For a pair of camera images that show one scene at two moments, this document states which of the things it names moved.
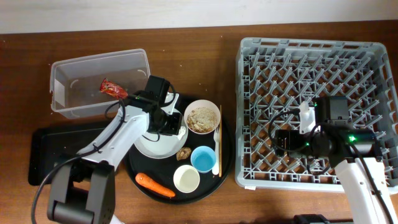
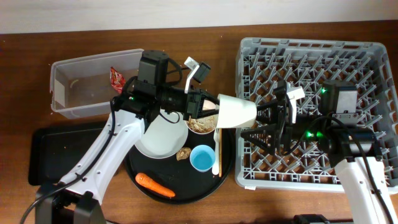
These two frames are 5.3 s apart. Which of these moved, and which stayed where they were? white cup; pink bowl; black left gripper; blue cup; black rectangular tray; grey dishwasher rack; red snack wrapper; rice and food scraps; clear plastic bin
Moved: red snack wrapper; black left gripper; white cup
Stayed: grey dishwasher rack; blue cup; pink bowl; black rectangular tray; clear plastic bin; rice and food scraps
